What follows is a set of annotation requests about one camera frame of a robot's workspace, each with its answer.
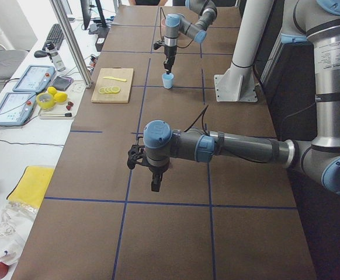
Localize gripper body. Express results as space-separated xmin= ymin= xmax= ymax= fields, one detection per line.
xmin=164 ymin=45 xmax=176 ymax=60
xmin=147 ymin=157 xmax=170 ymax=174

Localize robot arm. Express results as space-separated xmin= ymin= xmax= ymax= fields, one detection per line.
xmin=139 ymin=1 xmax=340 ymax=195
xmin=163 ymin=1 xmax=217 ymax=74

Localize light blue plastic cup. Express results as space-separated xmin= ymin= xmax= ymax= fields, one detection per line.
xmin=162 ymin=73 xmax=174 ymax=89

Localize pink bowl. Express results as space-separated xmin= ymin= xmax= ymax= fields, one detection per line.
xmin=161 ymin=18 xmax=166 ymax=30

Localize yellow plastic knife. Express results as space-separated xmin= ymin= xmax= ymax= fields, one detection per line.
xmin=103 ymin=76 xmax=127 ymax=82

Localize bamboo cutting board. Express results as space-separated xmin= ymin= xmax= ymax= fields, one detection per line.
xmin=91 ymin=68 xmax=134 ymax=103

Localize white bear coaster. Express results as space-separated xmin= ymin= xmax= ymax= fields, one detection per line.
xmin=68 ymin=81 xmax=85 ymax=94

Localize black monitor stand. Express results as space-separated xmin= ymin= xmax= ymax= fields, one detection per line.
xmin=80 ymin=0 xmax=110 ymax=35

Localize white tray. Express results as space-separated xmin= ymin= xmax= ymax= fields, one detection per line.
xmin=38 ymin=100 xmax=78 ymax=120

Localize grey purple pouch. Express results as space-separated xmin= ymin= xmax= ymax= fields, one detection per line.
xmin=52 ymin=76 xmax=74 ymax=91

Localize whole yellow lemon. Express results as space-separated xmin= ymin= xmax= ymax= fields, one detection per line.
xmin=47 ymin=86 xmax=58 ymax=95
xmin=54 ymin=92 xmax=68 ymax=103

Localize black keyboard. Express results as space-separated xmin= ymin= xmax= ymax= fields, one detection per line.
xmin=42 ymin=23 xmax=64 ymax=51

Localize yellow cloth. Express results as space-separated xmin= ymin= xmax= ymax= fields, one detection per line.
xmin=6 ymin=166 xmax=54 ymax=209

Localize yellow tape roll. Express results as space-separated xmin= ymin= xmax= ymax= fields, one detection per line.
xmin=36 ymin=92 xmax=55 ymax=110

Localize black computer mouse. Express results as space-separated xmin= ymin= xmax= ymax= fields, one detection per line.
xmin=33 ymin=50 xmax=48 ymax=58

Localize far teach pendant tablet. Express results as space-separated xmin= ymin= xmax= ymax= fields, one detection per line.
xmin=13 ymin=65 xmax=55 ymax=93

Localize teach pendant tablet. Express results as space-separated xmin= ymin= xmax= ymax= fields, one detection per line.
xmin=13 ymin=65 xmax=55 ymax=93
xmin=0 ymin=92 xmax=37 ymax=127

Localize near teach pendant tablet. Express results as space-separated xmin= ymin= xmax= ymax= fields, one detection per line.
xmin=0 ymin=92 xmax=37 ymax=127

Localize clear plastic bag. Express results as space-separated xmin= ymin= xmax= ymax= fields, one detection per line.
xmin=0 ymin=202 xmax=38 ymax=266

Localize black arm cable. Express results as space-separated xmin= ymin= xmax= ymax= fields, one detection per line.
xmin=184 ymin=104 xmax=209 ymax=132

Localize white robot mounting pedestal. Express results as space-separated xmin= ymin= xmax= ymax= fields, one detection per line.
xmin=214 ymin=0 xmax=274 ymax=102

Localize aluminium frame post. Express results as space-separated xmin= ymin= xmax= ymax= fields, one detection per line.
xmin=50 ymin=0 xmax=92 ymax=88

